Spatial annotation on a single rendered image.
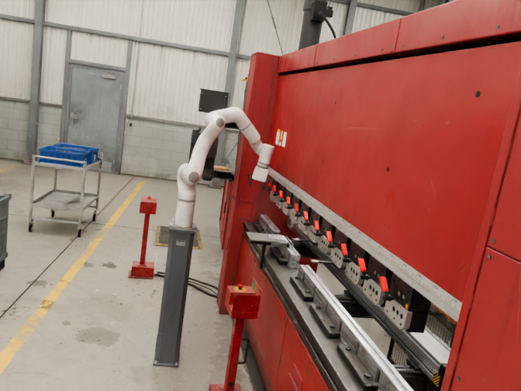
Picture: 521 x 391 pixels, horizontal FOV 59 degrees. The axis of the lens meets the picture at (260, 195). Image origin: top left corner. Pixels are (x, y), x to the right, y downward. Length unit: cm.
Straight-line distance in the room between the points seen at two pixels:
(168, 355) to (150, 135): 736
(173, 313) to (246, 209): 119
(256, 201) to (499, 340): 316
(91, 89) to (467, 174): 946
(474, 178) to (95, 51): 956
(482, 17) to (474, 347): 95
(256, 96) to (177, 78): 643
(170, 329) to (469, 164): 243
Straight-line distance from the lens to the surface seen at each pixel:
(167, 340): 344
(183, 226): 314
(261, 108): 394
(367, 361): 205
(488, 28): 157
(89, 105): 1049
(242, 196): 400
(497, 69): 151
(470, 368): 114
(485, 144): 147
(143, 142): 1037
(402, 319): 176
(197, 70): 1026
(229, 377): 305
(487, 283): 109
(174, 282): 325
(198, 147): 308
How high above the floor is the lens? 187
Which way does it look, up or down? 11 degrees down
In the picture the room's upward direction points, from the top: 9 degrees clockwise
